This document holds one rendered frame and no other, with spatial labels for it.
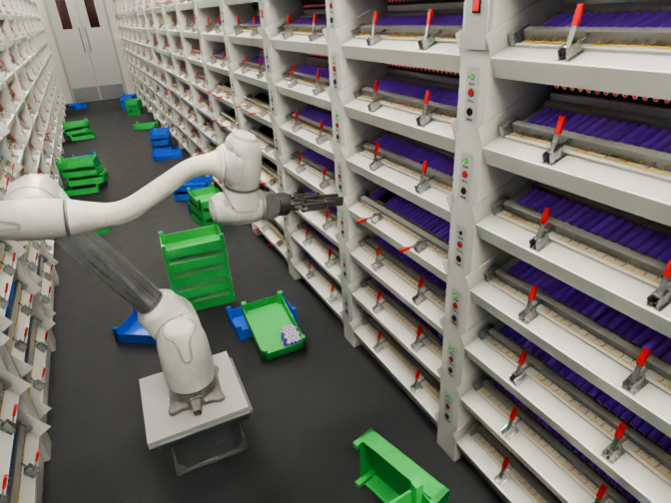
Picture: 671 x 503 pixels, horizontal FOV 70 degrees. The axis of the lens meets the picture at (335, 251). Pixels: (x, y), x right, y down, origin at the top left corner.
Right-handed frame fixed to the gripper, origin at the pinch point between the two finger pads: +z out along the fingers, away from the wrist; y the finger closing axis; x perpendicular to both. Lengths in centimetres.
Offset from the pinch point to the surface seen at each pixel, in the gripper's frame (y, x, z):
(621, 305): -95, -8, 11
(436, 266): -41.0, 9.1, 14.4
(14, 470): -5, 74, -103
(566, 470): -90, 45, 23
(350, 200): 14.1, 5.6, 16.4
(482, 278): -56, 6, 18
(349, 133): 14.3, -19.9, 13.4
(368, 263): 1.2, 27.6, 19.3
